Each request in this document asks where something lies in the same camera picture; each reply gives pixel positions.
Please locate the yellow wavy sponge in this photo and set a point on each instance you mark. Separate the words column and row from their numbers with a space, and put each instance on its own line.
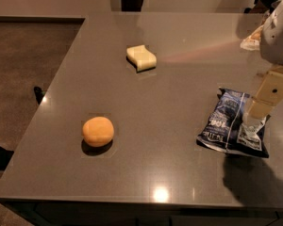
column 141, row 58

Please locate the orange fruit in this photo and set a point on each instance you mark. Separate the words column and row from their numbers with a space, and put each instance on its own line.
column 98, row 131

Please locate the blue chip bag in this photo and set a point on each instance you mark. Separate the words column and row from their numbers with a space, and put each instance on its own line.
column 226, row 132

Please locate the small black floor object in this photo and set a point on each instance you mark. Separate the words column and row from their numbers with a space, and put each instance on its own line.
column 39, row 94

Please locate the white snack wrapper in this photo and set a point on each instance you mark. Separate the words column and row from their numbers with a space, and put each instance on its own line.
column 252, row 42

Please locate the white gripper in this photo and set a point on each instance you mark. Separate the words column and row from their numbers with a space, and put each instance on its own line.
column 277, row 42

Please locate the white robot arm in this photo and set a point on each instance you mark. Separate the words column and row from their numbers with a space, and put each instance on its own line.
column 268, row 39

